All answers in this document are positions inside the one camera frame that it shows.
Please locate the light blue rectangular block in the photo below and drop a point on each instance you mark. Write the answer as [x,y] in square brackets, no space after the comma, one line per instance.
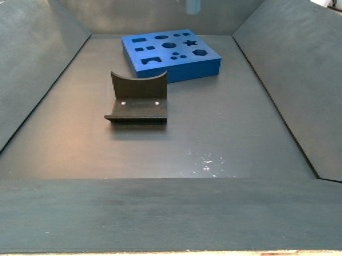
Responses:
[193,7]

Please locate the blue shape-sorting board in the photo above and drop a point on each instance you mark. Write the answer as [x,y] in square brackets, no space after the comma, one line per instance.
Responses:
[176,52]

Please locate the dark curved bracket stand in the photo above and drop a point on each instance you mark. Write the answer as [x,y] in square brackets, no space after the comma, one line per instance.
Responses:
[141,99]

